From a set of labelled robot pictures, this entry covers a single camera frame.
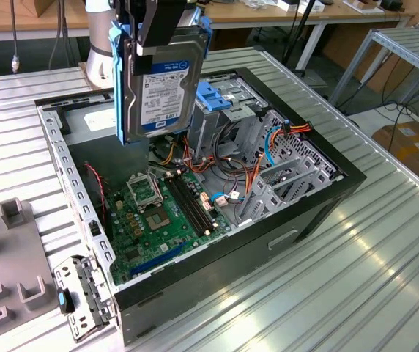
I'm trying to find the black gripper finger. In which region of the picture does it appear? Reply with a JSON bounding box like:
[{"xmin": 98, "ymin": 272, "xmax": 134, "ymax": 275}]
[{"xmin": 127, "ymin": 0, "xmax": 188, "ymax": 76}]

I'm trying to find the hard disk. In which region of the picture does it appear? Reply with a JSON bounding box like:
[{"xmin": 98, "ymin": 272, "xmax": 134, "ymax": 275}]
[{"xmin": 110, "ymin": 16, "xmax": 212, "ymax": 147}]

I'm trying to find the red orange power wire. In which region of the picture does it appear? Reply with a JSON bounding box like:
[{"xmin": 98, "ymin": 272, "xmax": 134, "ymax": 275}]
[{"xmin": 281, "ymin": 120, "xmax": 313, "ymax": 139}]

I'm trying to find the grey metal disk bay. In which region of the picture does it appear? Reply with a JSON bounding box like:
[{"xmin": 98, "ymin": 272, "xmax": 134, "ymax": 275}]
[{"xmin": 237, "ymin": 148, "xmax": 342, "ymax": 228}]

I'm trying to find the wooden desk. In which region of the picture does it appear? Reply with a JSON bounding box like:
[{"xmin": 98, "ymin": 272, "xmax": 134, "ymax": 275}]
[{"xmin": 0, "ymin": 0, "xmax": 415, "ymax": 43}]

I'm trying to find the brown cardboard box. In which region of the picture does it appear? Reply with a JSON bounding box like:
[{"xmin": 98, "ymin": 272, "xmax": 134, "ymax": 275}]
[{"xmin": 29, "ymin": 0, "xmax": 57, "ymax": 18}]

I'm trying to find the blue plastic drive latch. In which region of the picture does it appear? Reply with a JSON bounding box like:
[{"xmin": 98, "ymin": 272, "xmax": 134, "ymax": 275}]
[{"xmin": 194, "ymin": 81, "xmax": 232, "ymax": 113}]

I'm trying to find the grey optical drive cage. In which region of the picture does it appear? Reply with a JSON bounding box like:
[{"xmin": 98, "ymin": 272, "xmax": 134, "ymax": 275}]
[{"xmin": 186, "ymin": 78, "xmax": 269, "ymax": 155}]

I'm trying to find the grey power supply unit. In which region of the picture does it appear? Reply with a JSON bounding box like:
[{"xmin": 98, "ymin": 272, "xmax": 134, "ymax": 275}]
[{"xmin": 62, "ymin": 106, "xmax": 152, "ymax": 188}]

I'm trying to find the metal socket cover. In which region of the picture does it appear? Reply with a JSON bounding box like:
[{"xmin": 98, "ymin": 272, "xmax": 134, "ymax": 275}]
[{"xmin": 126, "ymin": 171, "xmax": 164, "ymax": 213}]

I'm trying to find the black case fan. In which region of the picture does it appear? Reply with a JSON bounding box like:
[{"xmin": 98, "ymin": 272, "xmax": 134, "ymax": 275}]
[{"xmin": 84, "ymin": 163, "xmax": 114, "ymax": 239}]

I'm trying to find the black RAM slot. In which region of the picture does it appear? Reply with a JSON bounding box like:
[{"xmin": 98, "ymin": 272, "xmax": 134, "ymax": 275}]
[
  {"xmin": 176, "ymin": 176, "xmax": 213, "ymax": 233},
  {"xmin": 165, "ymin": 178, "xmax": 203, "ymax": 238},
  {"xmin": 181, "ymin": 175, "xmax": 218, "ymax": 231},
  {"xmin": 171, "ymin": 177, "xmax": 208, "ymax": 235}
]

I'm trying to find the CPU socket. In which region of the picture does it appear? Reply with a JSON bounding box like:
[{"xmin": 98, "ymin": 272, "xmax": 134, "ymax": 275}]
[{"xmin": 142, "ymin": 206, "xmax": 177, "ymax": 232}]

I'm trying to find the green motherboard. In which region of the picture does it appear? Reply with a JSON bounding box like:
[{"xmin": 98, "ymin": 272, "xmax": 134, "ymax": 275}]
[{"xmin": 105, "ymin": 170, "xmax": 232, "ymax": 285}]

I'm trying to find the blue expansion slot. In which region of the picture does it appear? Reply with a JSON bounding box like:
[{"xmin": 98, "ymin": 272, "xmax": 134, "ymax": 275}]
[{"xmin": 128, "ymin": 240, "xmax": 188, "ymax": 279}]

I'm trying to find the black open PC case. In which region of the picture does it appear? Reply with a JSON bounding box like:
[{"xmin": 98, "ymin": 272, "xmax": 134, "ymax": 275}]
[{"xmin": 33, "ymin": 67, "xmax": 367, "ymax": 348}]

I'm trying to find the grey parts rack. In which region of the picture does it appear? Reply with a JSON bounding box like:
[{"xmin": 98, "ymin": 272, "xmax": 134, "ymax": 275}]
[{"xmin": 0, "ymin": 197, "xmax": 64, "ymax": 352}]

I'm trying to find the flat cardboard sheet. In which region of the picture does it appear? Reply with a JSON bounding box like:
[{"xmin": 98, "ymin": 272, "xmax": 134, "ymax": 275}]
[{"xmin": 372, "ymin": 122, "xmax": 419, "ymax": 180}]

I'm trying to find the black blue release tab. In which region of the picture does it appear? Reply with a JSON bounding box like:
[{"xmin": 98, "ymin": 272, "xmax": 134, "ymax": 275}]
[{"xmin": 56, "ymin": 287, "xmax": 75, "ymax": 315}]

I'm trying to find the cable with metal plug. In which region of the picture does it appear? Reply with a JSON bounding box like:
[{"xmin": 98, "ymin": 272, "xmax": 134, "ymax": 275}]
[{"xmin": 10, "ymin": 0, "xmax": 21, "ymax": 74}]

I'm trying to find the yellow orange wire bundle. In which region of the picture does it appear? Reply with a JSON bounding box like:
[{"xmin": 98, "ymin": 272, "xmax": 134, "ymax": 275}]
[{"xmin": 156, "ymin": 142, "xmax": 177, "ymax": 166}]

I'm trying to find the red orange wire bundle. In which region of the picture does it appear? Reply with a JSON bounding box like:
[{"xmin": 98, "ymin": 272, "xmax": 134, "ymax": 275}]
[{"xmin": 182, "ymin": 135, "xmax": 218, "ymax": 173}]

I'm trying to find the blue data wire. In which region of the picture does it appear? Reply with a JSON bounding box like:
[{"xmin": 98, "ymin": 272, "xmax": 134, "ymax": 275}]
[{"xmin": 262, "ymin": 123, "xmax": 288, "ymax": 170}]

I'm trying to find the orange flat data cable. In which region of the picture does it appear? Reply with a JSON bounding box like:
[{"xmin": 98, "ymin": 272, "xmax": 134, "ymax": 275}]
[{"xmin": 244, "ymin": 152, "xmax": 265, "ymax": 201}]

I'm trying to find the red twisted fan wire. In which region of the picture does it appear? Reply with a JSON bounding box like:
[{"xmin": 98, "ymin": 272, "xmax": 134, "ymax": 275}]
[{"xmin": 84, "ymin": 164, "xmax": 108, "ymax": 221}]

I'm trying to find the small blue white-plug cable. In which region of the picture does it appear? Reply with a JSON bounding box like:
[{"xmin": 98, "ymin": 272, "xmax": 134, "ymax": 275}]
[{"xmin": 209, "ymin": 190, "xmax": 240, "ymax": 208}]

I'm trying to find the silver card retention bracket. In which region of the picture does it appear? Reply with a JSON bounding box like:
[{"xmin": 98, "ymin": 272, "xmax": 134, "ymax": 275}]
[{"xmin": 53, "ymin": 254, "xmax": 118, "ymax": 344}]

